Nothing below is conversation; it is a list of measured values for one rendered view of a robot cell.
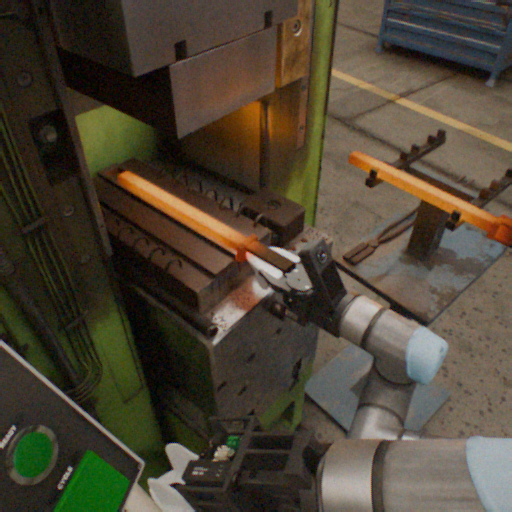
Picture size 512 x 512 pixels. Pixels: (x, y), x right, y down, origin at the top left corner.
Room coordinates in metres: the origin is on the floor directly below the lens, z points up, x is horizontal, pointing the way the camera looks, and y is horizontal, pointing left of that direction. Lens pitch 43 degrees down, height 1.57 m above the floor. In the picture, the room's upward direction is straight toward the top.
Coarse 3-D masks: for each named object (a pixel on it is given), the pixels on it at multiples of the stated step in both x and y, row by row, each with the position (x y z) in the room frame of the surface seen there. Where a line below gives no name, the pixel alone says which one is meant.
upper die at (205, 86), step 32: (256, 32) 0.66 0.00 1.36; (64, 64) 0.70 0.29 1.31; (96, 64) 0.64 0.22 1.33; (192, 64) 0.57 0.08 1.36; (224, 64) 0.61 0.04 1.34; (256, 64) 0.66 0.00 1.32; (96, 96) 0.65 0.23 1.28; (128, 96) 0.60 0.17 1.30; (160, 96) 0.56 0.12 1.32; (192, 96) 0.56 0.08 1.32; (224, 96) 0.61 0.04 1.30; (256, 96) 0.66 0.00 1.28; (160, 128) 0.56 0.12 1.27; (192, 128) 0.56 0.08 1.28
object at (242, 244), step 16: (128, 176) 0.86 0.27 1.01; (144, 192) 0.80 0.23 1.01; (160, 192) 0.79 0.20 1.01; (176, 208) 0.74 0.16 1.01; (192, 208) 0.74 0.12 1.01; (192, 224) 0.70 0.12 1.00; (208, 224) 0.69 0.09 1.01; (224, 240) 0.65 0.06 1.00; (240, 240) 0.64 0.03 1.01; (256, 240) 0.64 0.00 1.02; (240, 256) 0.61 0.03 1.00; (256, 256) 0.60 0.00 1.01; (272, 256) 0.59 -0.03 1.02; (288, 272) 0.56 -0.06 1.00
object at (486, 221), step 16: (352, 160) 0.96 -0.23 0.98; (368, 160) 0.95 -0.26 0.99; (384, 176) 0.90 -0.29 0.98; (400, 176) 0.88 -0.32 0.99; (416, 192) 0.84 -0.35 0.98; (432, 192) 0.82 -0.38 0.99; (448, 208) 0.78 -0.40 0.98; (464, 208) 0.76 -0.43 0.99; (480, 224) 0.73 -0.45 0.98; (496, 224) 0.70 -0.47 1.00
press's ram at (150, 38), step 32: (64, 0) 0.57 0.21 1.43; (96, 0) 0.53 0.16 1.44; (128, 0) 0.51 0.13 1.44; (160, 0) 0.54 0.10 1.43; (192, 0) 0.57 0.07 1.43; (224, 0) 0.61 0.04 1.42; (256, 0) 0.66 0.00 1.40; (288, 0) 0.71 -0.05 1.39; (64, 32) 0.58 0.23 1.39; (96, 32) 0.54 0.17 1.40; (128, 32) 0.50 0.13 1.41; (160, 32) 0.54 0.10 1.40; (192, 32) 0.57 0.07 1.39; (224, 32) 0.61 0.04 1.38; (128, 64) 0.51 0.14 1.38; (160, 64) 0.53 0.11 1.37
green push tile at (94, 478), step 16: (80, 464) 0.22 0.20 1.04; (96, 464) 0.23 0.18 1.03; (80, 480) 0.20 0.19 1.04; (96, 480) 0.21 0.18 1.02; (112, 480) 0.22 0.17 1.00; (128, 480) 0.23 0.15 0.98; (64, 496) 0.19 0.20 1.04; (80, 496) 0.19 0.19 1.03; (96, 496) 0.20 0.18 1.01; (112, 496) 0.20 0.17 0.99
